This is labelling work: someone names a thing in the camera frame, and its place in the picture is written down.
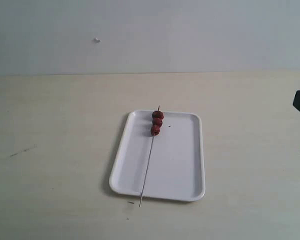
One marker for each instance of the red date top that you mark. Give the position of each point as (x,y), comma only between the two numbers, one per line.
(155,130)

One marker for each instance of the white rectangular plastic tray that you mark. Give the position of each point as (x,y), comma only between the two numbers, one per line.
(176,169)

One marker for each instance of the dark red date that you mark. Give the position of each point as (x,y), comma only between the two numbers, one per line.
(158,114)

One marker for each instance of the thin metal skewer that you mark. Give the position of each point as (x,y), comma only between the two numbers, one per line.
(146,173)

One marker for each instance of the red date bottom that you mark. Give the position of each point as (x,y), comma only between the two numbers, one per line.
(157,121)

